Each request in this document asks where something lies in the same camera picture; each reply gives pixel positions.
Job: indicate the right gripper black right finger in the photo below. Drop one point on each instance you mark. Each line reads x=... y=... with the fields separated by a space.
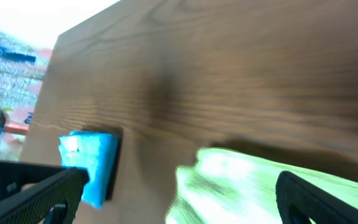
x=300 y=202

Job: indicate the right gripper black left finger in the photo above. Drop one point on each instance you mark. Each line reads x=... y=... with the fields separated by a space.
x=34 y=193

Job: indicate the light green cloth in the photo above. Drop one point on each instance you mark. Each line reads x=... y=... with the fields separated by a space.
x=230 y=187

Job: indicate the folded blue cloth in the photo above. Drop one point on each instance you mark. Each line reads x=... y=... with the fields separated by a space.
x=95 y=152

